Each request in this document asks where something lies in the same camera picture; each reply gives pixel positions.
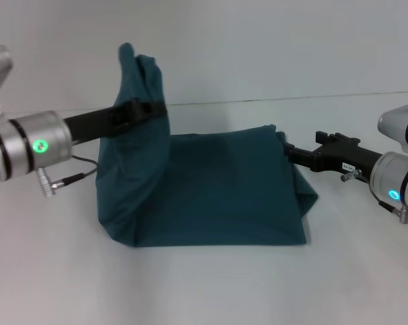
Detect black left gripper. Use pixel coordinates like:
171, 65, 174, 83
62, 97, 168, 146

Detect teal t-shirt with FREE print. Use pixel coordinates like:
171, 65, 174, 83
94, 42, 319, 248

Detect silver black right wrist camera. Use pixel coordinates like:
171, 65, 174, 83
378, 100, 408, 157

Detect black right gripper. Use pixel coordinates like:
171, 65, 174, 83
281, 131, 384, 184

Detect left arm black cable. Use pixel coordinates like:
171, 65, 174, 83
37, 154, 99, 198

